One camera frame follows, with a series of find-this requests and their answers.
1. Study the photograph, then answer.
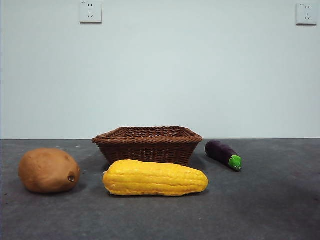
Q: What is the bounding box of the brown wicker basket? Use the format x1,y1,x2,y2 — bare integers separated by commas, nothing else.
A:
91,126,204,167

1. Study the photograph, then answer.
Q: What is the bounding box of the yellow corn cob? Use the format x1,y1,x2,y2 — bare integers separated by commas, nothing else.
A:
102,159,210,197

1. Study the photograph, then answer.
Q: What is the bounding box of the purple eggplant with green stem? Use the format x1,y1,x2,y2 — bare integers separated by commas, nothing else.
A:
204,140,243,173

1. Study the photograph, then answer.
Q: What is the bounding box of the brown potato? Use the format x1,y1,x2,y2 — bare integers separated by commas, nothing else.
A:
18,147,81,194

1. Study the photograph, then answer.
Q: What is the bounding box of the white wall socket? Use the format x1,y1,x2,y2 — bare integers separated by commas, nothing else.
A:
79,0,103,25
295,2,319,26

